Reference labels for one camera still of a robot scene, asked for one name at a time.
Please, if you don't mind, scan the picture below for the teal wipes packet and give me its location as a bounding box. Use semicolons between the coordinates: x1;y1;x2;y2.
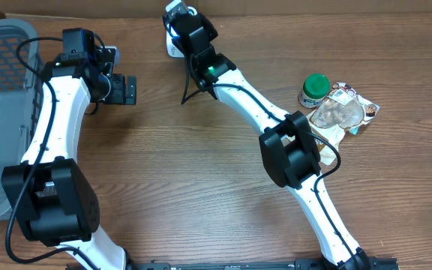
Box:
348;126;359;135

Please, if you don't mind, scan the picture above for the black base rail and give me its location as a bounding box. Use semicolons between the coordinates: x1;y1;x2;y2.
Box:
135;256;401;270

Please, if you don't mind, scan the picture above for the white barcode scanner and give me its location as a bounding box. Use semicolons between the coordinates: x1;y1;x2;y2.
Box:
166;6;198;59

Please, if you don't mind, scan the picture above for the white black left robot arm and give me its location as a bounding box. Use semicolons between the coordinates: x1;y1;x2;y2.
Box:
1;28;137;269

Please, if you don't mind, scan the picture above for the green lid jar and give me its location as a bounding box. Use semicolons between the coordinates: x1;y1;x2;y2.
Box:
298;73;331;109

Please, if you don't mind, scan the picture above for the grey plastic basket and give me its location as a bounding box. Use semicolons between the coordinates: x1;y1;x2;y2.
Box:
0;19;42;220

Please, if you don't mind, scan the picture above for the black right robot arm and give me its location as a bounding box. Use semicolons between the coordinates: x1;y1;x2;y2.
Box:
162;2;371;269

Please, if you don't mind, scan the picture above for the beige pouch bag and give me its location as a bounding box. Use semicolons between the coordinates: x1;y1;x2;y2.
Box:
307;82;380;150

